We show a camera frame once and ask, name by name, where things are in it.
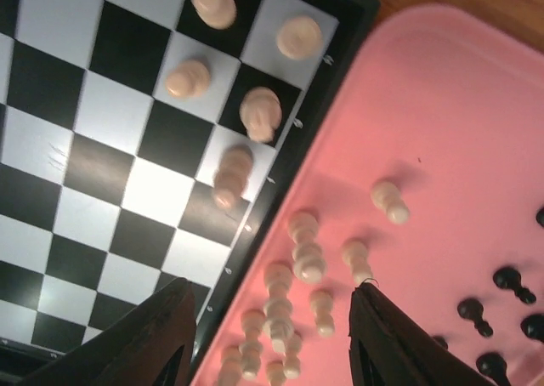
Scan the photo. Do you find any white rook chess piece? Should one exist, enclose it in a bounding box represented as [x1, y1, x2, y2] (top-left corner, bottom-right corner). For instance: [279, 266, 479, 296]
[276, 15, 323, 60]

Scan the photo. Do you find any pink plastic tray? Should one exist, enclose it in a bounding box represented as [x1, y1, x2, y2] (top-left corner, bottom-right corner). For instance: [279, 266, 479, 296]
[194, 4, 543, 385]

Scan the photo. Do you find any white pawn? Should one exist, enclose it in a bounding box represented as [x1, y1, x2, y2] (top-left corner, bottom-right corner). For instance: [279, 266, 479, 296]
[371, 180, 411, 224]
[342, 240, 374, 286]
[190, 0, 237, 30]
[309, 290, 335, 338]
[165, 59, 212, 99]

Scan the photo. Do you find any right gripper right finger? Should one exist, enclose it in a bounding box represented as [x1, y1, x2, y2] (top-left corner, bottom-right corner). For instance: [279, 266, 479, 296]
[348, 282, 510, 386]

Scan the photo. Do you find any black pawn chess piece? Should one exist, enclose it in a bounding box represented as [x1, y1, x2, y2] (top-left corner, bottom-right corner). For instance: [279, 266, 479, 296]
[456, 298, 494, 338]

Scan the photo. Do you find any black white chess board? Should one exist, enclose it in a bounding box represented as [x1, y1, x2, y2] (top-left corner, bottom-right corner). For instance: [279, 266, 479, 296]
[1, 0, 379, 377]

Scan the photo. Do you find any white bishop chess piece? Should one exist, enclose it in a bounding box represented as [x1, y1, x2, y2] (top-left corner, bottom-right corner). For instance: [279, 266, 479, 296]
[212, 145, 254, 209]

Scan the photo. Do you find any white knight chess piece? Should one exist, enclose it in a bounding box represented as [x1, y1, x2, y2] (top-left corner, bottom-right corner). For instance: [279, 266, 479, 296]
[239, 87, 282, 143]

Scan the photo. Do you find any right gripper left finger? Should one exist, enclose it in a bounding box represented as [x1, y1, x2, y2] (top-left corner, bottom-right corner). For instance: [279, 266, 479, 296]
[25, 278, 196, 385]

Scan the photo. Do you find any white queen chess piece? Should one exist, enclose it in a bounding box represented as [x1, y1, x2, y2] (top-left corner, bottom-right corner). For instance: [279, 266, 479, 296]
[287, 211, 327, 284]

